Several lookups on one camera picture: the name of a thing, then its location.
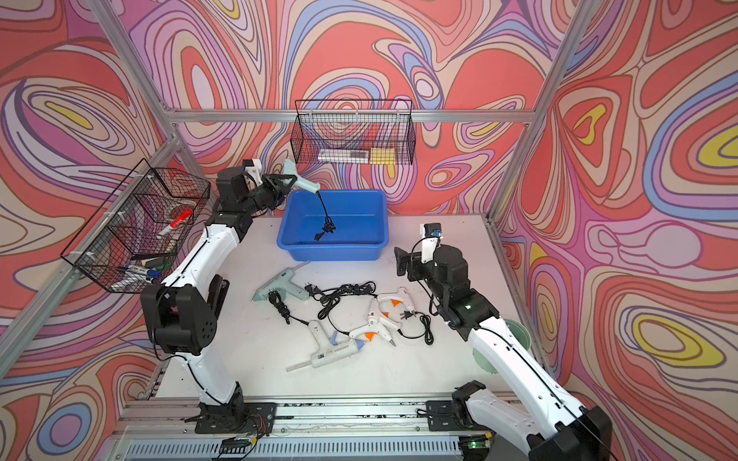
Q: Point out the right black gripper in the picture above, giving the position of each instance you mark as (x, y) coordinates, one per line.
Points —
(403, 262)

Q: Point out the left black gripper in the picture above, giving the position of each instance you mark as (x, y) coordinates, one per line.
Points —
(273, 187)

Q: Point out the small mint glue gun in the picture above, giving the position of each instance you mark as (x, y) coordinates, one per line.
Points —
(301, 177)

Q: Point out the white orange glue gun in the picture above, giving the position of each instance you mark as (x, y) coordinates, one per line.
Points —
(378, 323)
(398, 305)

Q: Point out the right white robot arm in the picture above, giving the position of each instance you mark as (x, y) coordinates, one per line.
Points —
(552, 424)

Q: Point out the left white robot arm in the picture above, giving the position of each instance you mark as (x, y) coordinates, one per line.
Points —
(181, 312)

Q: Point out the clear box in basket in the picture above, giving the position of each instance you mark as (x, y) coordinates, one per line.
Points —
(343, 156)

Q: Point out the blue plastic storage box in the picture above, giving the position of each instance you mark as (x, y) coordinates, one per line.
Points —
(335, 225)

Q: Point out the large mint glue gun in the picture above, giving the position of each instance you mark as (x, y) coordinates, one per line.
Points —
(283, 284)

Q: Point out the large white blue glue gun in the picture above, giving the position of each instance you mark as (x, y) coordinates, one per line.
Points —
(328, 351)

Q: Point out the red marker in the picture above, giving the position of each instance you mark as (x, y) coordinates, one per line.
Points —
(176, 223)

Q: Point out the yellow block in basket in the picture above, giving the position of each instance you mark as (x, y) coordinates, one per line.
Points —
(382, 156)

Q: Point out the blue marker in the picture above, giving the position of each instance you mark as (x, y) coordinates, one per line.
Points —
(141, 271)

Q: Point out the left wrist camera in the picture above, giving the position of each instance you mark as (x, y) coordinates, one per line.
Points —
(253, 169)

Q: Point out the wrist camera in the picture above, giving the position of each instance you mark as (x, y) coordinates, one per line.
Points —
(253, 169)
(431, 234)

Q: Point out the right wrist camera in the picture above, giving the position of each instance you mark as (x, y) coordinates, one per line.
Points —
(431, 234)

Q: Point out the black wire basket rear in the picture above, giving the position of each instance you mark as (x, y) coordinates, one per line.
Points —
(357, 124)

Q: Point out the black wire basket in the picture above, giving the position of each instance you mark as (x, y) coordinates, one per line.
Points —
(357, 124)
(124, 229)

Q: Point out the black wire basket left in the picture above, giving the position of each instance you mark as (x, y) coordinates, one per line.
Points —
(124, 229)

